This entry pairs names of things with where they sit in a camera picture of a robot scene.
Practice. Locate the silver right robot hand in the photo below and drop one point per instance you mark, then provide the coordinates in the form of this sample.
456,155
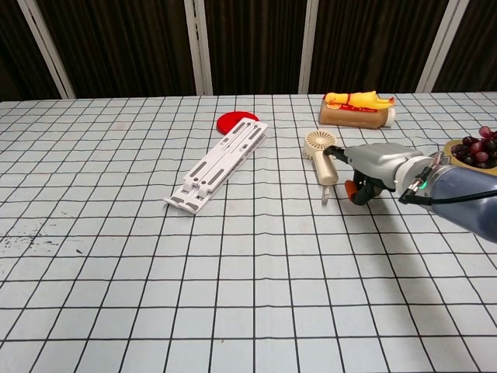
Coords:
378,163

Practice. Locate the cream handheld fan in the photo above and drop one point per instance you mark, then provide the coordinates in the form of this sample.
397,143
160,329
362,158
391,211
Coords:
324,165

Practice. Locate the brown liquid plastic bottle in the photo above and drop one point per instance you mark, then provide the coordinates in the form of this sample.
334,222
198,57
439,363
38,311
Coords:
353,117

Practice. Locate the yellow rubber chicken toy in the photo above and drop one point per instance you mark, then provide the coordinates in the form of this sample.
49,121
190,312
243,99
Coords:
359,99

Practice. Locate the yellow tape roll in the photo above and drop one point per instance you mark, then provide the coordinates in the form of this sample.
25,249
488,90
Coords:
450,148

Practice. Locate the dark red grape bunch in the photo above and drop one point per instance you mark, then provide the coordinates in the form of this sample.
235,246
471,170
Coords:
478,149

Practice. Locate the red round lid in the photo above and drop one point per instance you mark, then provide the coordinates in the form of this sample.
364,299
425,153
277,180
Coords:
229,121

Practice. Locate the white folding laptop stand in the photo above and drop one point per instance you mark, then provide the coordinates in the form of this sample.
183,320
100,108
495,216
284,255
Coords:
217,165

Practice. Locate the white grid checked tablecloth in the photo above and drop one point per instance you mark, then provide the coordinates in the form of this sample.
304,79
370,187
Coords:
194,272

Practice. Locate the white screen frame post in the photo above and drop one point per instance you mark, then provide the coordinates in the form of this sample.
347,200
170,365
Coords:
308,46
198,46
44,46
436,46

